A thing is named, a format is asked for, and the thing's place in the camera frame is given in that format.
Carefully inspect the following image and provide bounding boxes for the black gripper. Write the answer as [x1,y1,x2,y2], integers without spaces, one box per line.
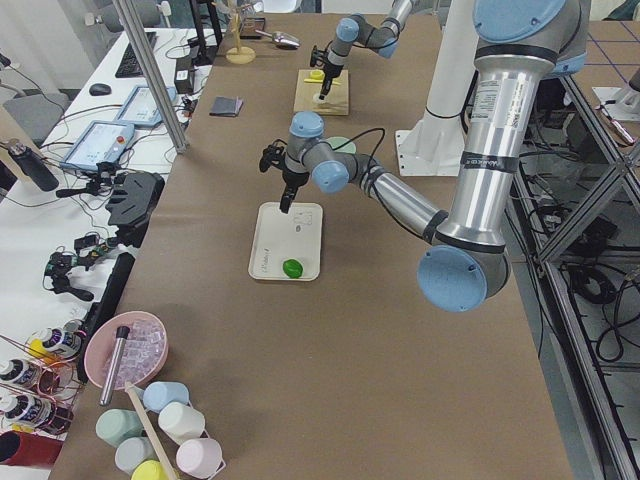
[279,170,308,214]
[319,60,343,100]

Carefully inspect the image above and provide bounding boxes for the white steamed bun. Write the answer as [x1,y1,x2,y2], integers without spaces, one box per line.
[312,94,326,105]

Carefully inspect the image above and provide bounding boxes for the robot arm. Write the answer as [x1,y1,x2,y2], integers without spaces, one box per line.
[260,1,591,312]
[310,0,418,100]

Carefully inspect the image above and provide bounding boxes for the mint green bowl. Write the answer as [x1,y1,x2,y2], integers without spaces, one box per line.
[324,136,357,154]

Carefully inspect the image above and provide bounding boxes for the pink bowl with ice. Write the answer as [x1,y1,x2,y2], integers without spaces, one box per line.
[83,311,168,390]

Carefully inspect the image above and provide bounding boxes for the metal tube in bowl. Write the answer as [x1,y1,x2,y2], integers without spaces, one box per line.
[99,326,130,407]

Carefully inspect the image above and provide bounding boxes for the yellow plastic knife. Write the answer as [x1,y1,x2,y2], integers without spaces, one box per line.
[303,77,342,86]

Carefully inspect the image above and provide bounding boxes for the bamboo cutting board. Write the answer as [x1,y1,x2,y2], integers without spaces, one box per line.
[293,69,349,116]

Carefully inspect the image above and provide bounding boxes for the beige rabbit serving tray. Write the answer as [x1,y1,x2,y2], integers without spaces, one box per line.
[248,202,323,281]

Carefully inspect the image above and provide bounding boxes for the green lime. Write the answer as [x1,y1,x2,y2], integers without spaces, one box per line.
[282,258,304,279]

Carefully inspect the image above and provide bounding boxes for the metal ice scoop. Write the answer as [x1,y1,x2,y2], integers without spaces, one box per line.
[256,30,300,50]

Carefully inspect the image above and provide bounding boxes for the wooden mug tree stand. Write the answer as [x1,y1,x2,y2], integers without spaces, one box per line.
[215,0,256,65]

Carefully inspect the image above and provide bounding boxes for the dark wooden box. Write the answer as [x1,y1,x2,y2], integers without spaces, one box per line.
[240,17,266,39]

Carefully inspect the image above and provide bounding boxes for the folded grey cloth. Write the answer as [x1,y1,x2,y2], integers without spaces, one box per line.
[209,96,244,117]

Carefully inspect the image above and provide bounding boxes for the black folded device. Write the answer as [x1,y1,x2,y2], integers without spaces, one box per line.
[106,172,165,248]

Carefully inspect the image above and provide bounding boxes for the far teach pendant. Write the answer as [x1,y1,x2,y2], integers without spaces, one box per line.
[115,85,162,128]

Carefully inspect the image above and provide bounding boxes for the teach pendant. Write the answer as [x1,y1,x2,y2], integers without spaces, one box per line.
[115,85,162,128]
[60,121,135,172]

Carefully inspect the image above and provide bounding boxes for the near teach pendant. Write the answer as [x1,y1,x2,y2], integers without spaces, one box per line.
[60,121,135,172]

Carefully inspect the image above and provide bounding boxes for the black keyboard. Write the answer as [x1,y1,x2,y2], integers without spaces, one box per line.
[115,44,144,78]

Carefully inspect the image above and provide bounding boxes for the black computer mouse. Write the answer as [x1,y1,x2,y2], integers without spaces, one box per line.
[89,83,112,96]

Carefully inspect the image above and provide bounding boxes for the blue plastic cup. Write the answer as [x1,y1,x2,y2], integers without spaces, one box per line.
[143,381,190,413]

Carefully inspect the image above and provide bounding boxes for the wooden cup rack stick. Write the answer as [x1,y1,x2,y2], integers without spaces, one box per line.
[125,382,180,480]

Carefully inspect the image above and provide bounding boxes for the white plastic cup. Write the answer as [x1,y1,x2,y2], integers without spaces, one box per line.
[158,402,205,445]

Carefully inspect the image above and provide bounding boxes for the pink plastic cup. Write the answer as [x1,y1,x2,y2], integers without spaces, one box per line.
[176,438,225,479]

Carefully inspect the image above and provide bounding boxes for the green plastic cup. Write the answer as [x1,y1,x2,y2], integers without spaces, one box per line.
[95,409,143,448]

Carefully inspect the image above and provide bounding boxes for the grey plastic cup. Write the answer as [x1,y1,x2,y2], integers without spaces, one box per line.
[114,437,157,475]

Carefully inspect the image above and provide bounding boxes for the yellow plastic cup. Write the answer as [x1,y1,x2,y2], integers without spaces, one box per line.
[131,460,168,480]

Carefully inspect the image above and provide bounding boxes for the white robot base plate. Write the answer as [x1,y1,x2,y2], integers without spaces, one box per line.
[395,128,465,177]

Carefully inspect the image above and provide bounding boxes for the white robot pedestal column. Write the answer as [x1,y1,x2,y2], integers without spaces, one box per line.
[426,0,478,120]

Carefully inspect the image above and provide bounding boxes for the aluminium frame post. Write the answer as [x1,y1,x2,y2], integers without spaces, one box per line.
[113,0,188,154]

